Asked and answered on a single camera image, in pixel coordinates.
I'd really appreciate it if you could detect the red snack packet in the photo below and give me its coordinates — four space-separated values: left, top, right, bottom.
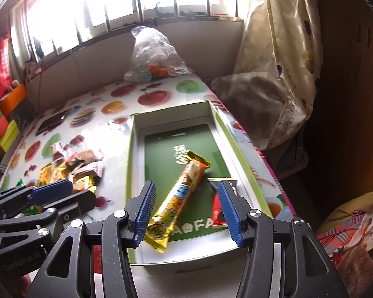
208 178 238 227

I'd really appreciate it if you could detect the orange storage box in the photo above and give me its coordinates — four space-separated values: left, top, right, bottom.
0 84 27 116

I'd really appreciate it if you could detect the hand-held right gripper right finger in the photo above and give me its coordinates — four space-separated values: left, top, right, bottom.
217 180 350 298

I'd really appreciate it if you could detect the light green storage box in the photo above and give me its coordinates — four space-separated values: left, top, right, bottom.
0 119 23 153

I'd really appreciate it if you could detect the cream patterned curtain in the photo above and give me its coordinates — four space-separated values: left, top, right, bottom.
211 0 325 151

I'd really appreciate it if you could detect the long yellow snack bar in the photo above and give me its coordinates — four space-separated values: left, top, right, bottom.
144 150 212 253

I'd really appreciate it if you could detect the colourful printed blanket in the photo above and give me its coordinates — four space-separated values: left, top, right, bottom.
315 188 373 286

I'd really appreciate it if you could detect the green cardboard box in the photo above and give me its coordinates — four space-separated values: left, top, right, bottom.
126 100 274 267

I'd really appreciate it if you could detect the pile of assorted snack packets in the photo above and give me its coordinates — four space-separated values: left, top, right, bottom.
17 141 108 215

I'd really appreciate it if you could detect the brown wooden cabinet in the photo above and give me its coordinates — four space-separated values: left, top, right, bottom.
314 0 373 193

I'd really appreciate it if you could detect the dark phone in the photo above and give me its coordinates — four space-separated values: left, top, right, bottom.
36 114 70 136

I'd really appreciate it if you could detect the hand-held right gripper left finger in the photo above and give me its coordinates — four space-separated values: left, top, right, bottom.
23 180 157 298

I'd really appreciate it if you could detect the clear plastic bag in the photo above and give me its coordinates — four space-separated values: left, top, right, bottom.
124 26 191 83

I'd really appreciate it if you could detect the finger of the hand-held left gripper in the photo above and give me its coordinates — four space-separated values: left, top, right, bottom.
0 190 97 250
0 179 74 224

